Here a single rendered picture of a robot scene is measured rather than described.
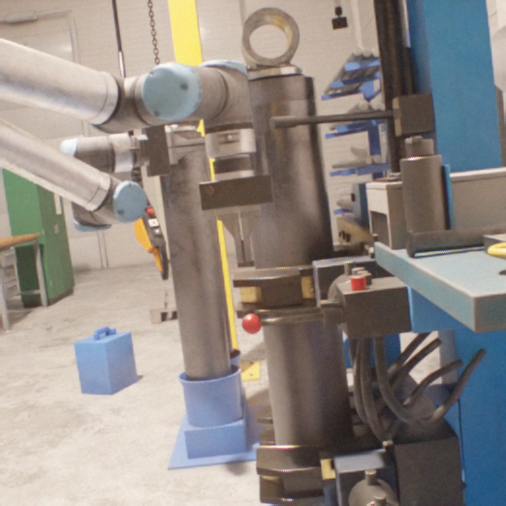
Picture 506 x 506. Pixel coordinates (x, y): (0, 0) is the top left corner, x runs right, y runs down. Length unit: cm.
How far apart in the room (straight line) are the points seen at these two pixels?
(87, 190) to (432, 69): 89
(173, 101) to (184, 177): 196
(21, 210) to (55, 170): 753
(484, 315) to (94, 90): 69
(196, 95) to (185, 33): 332
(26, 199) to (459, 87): 756
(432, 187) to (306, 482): 84
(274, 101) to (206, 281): 151
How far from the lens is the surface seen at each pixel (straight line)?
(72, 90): 115
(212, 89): 119
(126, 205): 155
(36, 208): 896
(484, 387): 193
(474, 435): 196
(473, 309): 87
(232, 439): 327
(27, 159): 147
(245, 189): 127
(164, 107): 116
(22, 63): 109
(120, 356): 462
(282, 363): 184
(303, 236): 177
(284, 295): 166
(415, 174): 129
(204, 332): 316
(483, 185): 141
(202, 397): 322
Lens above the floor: 123
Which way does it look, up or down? 7 degrees down
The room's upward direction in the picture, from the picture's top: 7 degrees counter-clockwise
